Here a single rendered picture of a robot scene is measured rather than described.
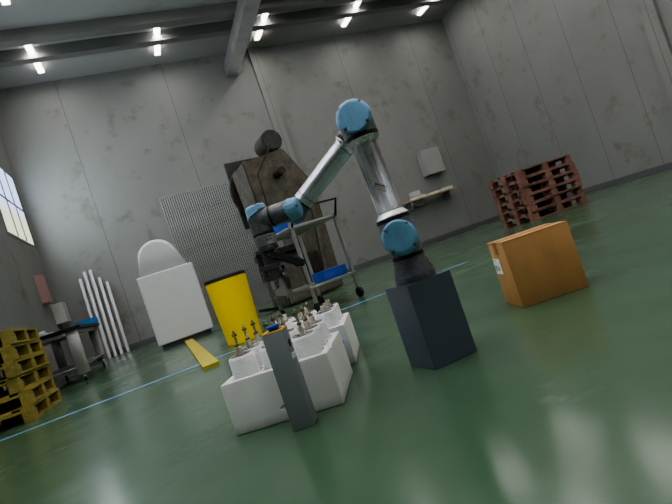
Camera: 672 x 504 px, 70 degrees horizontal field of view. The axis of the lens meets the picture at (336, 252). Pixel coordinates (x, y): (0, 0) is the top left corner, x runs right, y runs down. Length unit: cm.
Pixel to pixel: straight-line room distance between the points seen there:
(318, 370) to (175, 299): 613
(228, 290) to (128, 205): 796
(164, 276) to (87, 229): 488
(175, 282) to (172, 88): 671
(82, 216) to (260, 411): 1090
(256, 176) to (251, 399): 596
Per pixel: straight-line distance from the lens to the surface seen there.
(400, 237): 156
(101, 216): 1236
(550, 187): 889
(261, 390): 172
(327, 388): 168
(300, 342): 168
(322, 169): 177
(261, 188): 733
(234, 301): 463
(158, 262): 778
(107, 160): 1266
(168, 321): 770
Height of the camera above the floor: 47
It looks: 1 degrees up
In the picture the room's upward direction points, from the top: 19 degrees counter-clockwise
